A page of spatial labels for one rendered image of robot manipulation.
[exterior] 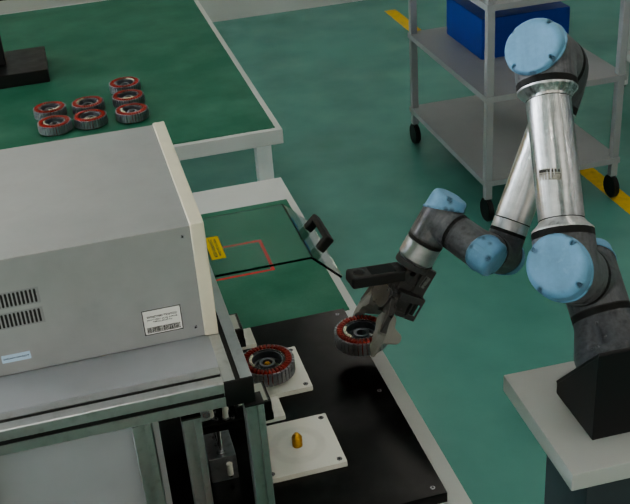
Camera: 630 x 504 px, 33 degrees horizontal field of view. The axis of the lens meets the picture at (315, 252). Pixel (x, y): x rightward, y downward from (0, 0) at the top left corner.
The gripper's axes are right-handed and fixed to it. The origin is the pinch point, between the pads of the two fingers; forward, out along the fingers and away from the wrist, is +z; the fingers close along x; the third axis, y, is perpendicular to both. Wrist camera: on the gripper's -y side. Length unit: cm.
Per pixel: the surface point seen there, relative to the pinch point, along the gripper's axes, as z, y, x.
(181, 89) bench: 10, -5, 184
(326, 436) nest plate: 11.2, -9.5, -23.0
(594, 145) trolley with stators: -32, 171, 193
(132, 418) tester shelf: 4, -55, -46
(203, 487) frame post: 14, -38, -43
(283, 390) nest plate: 13.3, -13.1, -6.3
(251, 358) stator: 12.5, -18.9, 1.7
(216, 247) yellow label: -6.5, -35.1, 5.7
